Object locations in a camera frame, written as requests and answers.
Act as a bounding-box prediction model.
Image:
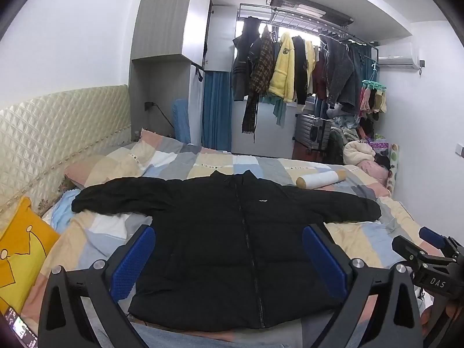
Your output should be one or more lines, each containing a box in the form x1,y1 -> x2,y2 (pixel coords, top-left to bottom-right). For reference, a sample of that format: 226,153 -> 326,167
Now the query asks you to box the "black plug with cable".
144,101 -> 176,138

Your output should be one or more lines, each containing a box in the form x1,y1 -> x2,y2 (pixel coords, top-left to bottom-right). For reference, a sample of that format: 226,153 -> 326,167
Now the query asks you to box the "grey hanging jacket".
322,38 -> 363,115

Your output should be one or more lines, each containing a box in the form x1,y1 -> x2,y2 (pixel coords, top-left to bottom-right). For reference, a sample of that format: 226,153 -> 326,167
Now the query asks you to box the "black puffer jacket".
71,170 -> 382,332

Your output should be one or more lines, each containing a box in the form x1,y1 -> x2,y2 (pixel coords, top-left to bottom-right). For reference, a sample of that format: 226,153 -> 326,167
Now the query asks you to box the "blue curtain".
201,72 -> 233,153

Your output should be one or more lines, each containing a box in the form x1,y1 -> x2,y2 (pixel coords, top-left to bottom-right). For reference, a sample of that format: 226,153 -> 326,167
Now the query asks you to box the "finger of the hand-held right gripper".
418,226 -> 454,251
391,235 -> 426,262

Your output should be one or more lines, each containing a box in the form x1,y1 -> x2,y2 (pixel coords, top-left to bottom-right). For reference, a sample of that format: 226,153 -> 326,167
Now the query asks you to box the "teal hanging cloth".
261,94 -> 287,127

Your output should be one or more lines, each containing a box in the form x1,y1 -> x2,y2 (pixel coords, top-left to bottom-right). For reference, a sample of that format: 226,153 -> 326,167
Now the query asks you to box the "white air conditioner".
375,41 -> 417,70

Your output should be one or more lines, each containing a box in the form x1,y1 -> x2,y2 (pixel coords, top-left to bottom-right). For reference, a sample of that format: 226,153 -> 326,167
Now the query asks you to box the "silver ribbed suitcase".
294,114 -> 332,151

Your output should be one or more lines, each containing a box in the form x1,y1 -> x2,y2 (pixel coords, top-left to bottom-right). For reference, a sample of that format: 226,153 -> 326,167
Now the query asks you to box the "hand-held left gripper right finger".
302,224 -> 424,348

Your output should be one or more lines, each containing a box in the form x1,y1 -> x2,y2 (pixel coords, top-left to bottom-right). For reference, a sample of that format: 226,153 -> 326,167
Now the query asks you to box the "green clip sock hanger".
359,79 -> 387,121

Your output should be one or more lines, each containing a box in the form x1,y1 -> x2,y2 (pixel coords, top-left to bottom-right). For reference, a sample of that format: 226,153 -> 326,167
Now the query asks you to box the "pale yellow hanging jacket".
302,40 -> 317,111

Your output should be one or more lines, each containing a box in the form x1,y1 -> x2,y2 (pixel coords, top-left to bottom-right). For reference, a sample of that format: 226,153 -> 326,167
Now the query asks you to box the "smartphone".
0,306 -> 39,348

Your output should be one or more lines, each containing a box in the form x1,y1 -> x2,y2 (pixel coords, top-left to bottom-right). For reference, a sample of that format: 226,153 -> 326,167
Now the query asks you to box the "light blue bed sheet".
41,188 -> 82,234

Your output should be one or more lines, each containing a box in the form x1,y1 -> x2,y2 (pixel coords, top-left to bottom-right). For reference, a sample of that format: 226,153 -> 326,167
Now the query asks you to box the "yellow cartoon pillow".
0,196 -> 61,316

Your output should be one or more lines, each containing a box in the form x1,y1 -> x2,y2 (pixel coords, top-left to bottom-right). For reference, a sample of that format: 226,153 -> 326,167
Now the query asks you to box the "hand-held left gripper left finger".
38,225 -> 156,348

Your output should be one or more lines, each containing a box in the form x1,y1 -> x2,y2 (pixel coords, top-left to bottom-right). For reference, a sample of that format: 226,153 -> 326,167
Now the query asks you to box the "patchwork checked quilt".
22,128 -> 436,334

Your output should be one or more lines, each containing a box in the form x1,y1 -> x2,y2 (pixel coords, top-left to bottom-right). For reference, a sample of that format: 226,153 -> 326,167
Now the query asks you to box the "black hanging garment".
292,36 -> 309,106

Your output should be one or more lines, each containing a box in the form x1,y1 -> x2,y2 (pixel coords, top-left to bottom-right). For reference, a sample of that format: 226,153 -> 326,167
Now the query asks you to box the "white cylinder roll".
296,170 -> 347,189

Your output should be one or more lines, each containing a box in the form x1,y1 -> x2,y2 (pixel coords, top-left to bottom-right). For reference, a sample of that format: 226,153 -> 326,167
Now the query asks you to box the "cream quilted headboard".
0,84 -> 132,222

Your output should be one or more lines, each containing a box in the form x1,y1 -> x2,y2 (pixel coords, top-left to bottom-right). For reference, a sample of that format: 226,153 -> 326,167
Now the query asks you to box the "cream fluffy blanket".
342,141 -> 376,165

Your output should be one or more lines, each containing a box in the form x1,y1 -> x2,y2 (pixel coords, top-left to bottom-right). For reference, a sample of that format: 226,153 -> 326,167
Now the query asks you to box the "patchwork checked pillow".
65,139 -> 146,189

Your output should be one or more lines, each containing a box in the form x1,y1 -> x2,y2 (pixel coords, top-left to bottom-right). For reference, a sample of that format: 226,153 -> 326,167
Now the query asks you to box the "brown houndstooth coat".
242,29 -> 277,135

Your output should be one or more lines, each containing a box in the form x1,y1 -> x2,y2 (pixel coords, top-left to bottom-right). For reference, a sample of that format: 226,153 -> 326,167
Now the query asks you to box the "dark red hanging garment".
312,58 -> 329,98

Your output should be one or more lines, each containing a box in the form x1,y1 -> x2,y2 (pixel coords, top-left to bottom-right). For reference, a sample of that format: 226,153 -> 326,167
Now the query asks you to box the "black long coat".
232,16 -> 267,102

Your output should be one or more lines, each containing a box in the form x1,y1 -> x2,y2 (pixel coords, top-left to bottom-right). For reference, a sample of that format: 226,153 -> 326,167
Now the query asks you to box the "grey white wardrobe cabinet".
130,0 -> 213,146

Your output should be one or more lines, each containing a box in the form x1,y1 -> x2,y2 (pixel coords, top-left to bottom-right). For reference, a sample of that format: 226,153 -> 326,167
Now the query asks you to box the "row of hanging clothes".
237,0 -> 379,59

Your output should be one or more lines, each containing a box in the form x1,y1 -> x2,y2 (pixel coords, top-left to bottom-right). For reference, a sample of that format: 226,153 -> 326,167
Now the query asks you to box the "yellow fleece jacket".
269,32 -> 296,104

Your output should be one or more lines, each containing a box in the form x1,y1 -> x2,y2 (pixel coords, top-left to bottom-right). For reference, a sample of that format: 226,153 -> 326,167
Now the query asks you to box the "pile of mixed clothes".
328,107 -> 399,189

